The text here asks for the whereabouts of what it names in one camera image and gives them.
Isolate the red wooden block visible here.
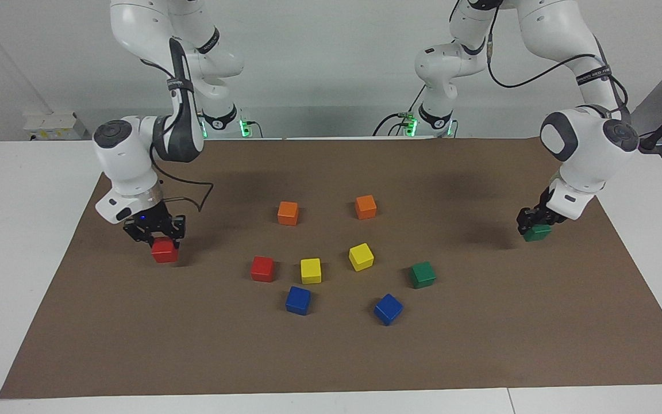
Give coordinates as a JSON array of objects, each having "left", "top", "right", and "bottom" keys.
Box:
[
  {"left": 250, "top": 256, "right": 275, "bottom": 283},
  {"left": 151, "top": 237, "right": 179, "bottom": 264}
]

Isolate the brown table mat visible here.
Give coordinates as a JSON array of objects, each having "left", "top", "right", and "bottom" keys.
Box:
[{"left": 0, "top": 137, "right": 662, "bottom": 399}]

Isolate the orange wooden block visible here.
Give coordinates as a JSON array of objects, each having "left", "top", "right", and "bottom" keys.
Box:
[
  {"left": 277, "top": 201, "right": 299, "bottom": 227},
  {"left": 355, "top": 194, "right": 378, "bottom": 220}
]

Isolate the blue wooden block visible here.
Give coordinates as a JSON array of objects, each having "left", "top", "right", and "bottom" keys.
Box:
[
  {"left": 373, "top": 293, "right": 404, "bottom": 327},
  {"left": 285, "top": 286, "right": 311, "bottom": 316}
]

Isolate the yellow wooden block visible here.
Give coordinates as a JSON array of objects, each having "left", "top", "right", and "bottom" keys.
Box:
[
  {"left": 300, "top": 258, "right": 322, "bottom": 285},
  {"left": 348, "top": 243, "right": 375, "bottom": 272}
]

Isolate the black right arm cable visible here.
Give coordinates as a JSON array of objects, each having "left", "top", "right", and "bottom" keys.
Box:
[{"left": 138, "top": 37, "right": 215, "bottom": 213}]

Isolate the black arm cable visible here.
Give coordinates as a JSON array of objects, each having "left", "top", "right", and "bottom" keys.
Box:
[
  {"left": 138, "top": 37, "right": 215, "bottom": 213},
  {"left": 485, "top": 0, "right": 630, "bottom": 121}
]

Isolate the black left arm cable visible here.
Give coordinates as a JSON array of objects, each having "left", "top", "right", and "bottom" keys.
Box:
[{"left": 485, "top": 0, "right": 630, "bottom": 121}]

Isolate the white wall socket box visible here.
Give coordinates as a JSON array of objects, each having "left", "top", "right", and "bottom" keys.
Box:
[{"left": 24, "top": 112, "right": 87, "bottom": 140}]

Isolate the black base cable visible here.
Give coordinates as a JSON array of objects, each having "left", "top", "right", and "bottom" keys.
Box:
[{"left": 373, "top": 86, "right": 425, "bottom": 137}]

